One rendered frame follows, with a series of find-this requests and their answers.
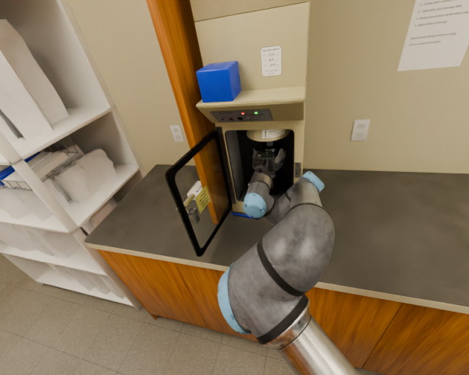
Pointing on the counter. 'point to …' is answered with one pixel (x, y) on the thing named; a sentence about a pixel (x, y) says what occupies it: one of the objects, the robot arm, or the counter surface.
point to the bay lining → (243, 148)
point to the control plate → (243, 115)
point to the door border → (177, 198)
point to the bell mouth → (267, 135)
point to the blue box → (219, 82)
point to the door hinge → (225, 163)
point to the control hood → (284, 110)
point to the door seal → (180, 196)
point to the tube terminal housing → (227, 42)
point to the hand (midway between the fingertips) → (269, 152)
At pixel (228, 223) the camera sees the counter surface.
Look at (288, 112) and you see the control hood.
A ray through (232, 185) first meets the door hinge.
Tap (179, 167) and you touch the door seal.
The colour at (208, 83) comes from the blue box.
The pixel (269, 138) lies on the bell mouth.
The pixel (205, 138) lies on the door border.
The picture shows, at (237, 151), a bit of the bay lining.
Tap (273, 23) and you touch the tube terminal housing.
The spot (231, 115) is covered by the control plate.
